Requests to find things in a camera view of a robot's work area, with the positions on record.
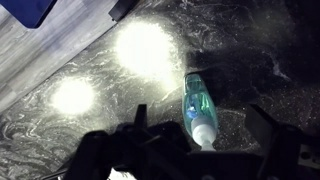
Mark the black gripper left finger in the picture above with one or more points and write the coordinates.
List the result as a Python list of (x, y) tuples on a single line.
[(100, 156)]

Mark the rounded-corner flat panel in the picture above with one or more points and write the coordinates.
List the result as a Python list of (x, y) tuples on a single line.
[(26, 10)]

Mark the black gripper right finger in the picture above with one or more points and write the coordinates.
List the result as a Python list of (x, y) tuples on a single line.
[(283, 153)]

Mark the black bracket stand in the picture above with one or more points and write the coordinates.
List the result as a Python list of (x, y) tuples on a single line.
[(121, 8)]

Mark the clear teal bottle white cap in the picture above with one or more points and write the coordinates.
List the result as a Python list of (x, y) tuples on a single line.
[(199, 106)]

